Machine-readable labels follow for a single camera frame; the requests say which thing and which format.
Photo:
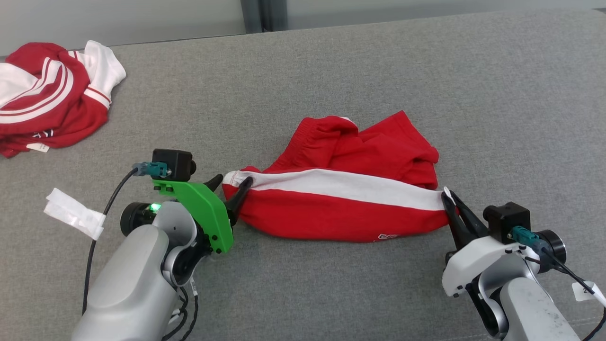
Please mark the red and white t-shirt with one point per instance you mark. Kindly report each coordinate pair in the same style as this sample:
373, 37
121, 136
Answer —
47, 94

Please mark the teal left camera connector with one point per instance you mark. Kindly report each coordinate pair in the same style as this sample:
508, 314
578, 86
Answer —
151, 169

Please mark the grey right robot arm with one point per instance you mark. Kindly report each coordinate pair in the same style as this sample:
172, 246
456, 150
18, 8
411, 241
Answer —
530, 308

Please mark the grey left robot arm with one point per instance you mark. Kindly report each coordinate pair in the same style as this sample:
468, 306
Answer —
137, 274

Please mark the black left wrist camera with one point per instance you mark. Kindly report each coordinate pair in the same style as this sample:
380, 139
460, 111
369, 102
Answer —
173, 163

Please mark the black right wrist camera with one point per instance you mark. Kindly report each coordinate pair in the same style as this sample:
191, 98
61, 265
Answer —
506, 219

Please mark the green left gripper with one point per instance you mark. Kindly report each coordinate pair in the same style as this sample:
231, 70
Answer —
208, 213

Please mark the teal right camera connector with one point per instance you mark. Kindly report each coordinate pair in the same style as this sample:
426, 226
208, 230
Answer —
524, 235

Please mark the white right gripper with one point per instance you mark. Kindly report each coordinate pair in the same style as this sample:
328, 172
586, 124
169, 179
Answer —
473, 263

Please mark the grey partition post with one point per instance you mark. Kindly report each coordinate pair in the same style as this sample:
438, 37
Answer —
251, 14
277, 14

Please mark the red shorts with white stripe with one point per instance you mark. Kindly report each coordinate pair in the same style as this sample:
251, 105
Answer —
331, 213

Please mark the teal camera connector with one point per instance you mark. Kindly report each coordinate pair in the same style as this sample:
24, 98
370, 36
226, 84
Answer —
151, 169
524, 235

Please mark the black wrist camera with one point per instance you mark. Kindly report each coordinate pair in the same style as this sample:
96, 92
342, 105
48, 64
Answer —
506, 219
173, 163

